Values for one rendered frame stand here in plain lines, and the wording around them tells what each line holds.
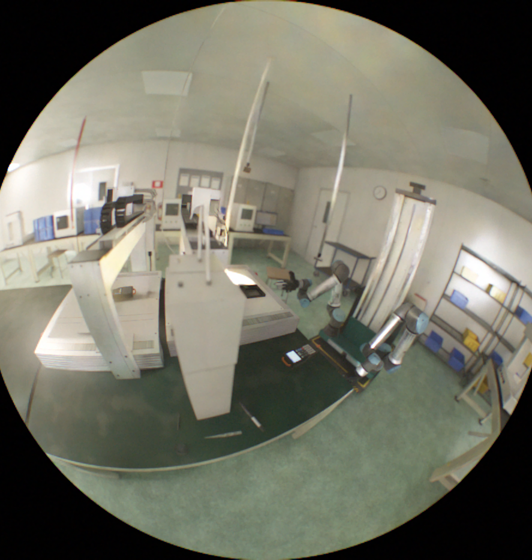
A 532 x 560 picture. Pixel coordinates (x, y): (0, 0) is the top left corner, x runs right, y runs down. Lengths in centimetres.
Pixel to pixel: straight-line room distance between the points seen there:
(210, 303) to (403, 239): 141
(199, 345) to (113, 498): 144
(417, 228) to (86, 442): 204
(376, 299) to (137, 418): 167
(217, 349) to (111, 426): 53
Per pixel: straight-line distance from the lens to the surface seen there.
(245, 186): 474
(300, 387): 77
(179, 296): 28
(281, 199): 526
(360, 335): 164
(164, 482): 142
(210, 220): 109
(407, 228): 150
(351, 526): 168
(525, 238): 396
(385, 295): 155
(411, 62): 178
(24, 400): 107
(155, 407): 70
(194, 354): 34
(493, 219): 378
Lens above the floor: 137
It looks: 24 degrees down
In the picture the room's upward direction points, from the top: 12 degrees clockwise
